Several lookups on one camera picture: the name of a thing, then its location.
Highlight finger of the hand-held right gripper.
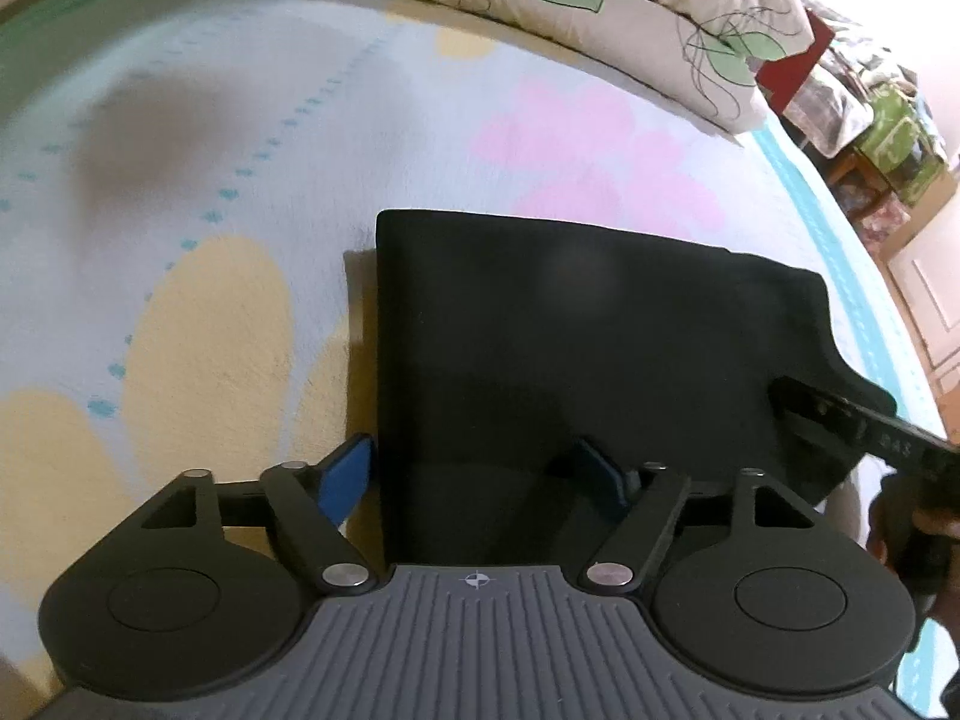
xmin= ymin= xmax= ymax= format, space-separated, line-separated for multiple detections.
xmin=765 ymin=375 xmax=875 ymax=445

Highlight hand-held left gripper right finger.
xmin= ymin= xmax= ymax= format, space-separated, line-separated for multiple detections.
xmin=571 ymin=438 xmax=817 ymax=592

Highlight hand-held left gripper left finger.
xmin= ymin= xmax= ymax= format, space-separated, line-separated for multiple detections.
xmin=138 ymin=432 xmax=374 ymax=595

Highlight black pants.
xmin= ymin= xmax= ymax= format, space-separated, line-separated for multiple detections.
xmin=373 ymin=207 xmax=898 ymax=572

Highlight person's right hand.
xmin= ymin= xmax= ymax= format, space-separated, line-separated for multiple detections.
xmin=868 ymin=496 xmax=960 ymax=604

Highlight white door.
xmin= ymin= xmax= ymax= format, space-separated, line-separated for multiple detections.
xmin=889 ymin=237 xmax=960 ymax=394

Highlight floral pastel bed blanket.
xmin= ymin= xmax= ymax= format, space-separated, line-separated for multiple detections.
xmin=0 ymin=0 xmax=960 ymax=720

